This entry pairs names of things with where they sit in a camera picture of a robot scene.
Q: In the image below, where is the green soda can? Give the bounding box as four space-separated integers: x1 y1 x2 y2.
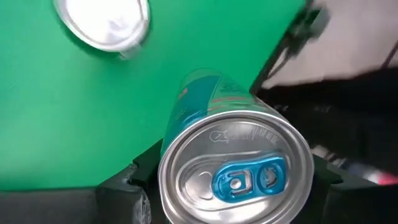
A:
157 68 315 224
53 0 152 60

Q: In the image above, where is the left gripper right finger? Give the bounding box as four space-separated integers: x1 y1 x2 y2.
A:
292 154 398 224

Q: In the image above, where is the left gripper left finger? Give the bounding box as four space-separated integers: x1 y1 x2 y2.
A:
0 138 169 224

